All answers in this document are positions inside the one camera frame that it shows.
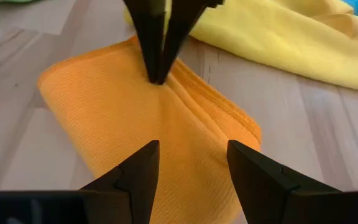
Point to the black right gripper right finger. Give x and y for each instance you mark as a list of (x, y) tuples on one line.
[(256, 180)]

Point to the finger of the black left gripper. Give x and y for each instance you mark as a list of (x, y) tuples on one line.
[(149, 31), (182, 25)]

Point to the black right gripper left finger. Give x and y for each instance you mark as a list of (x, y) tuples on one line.
[(141, 177)]

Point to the orange microfiber towel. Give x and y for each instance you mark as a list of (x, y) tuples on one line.
[(104, 109)]

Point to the yellow microfiber towel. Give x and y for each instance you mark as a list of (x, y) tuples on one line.
[(291, 40)]

